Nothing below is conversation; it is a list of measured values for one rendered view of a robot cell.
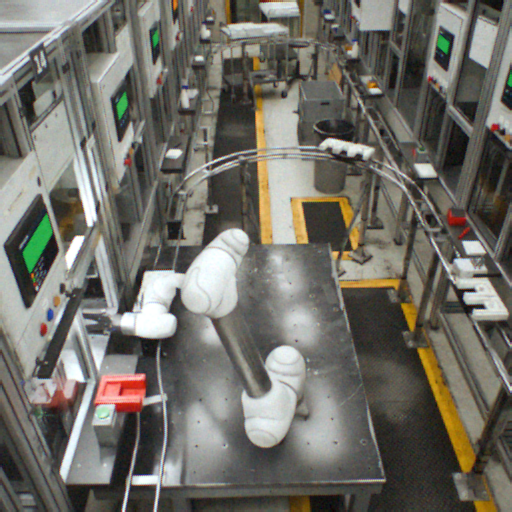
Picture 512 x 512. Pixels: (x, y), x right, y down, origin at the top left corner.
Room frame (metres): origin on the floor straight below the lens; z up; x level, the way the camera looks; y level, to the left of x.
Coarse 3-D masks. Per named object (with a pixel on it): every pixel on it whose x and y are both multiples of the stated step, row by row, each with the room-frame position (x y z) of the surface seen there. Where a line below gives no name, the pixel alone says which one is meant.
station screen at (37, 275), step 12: (48, 216) 1.22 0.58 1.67; (36, 228) 1.13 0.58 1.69; (24, 240) 1.05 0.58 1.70; (48, 240) 1.18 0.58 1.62; (48, 252) 1.15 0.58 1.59; (24, 264) 1.01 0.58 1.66; (36, 264) 1.07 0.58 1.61; (48, 264) 1.13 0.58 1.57; (36, 276) 1.05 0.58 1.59; (36, 288) 1.03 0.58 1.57
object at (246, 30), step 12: (240, 24) 7.29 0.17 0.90; (252, 24) 7.31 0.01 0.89; (264, 24) 7.41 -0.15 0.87; (276, 24) 7.27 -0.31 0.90; (228, 36) 6.81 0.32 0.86; (240, 36) 6.80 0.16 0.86; (252, 36) 6.84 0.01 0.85; (240, 72) 7.31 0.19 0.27; (252, 72) 7.33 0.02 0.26; (264, 72) 7.33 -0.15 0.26; (240, 84) 6.80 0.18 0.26; (276, 84) 7.45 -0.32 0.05
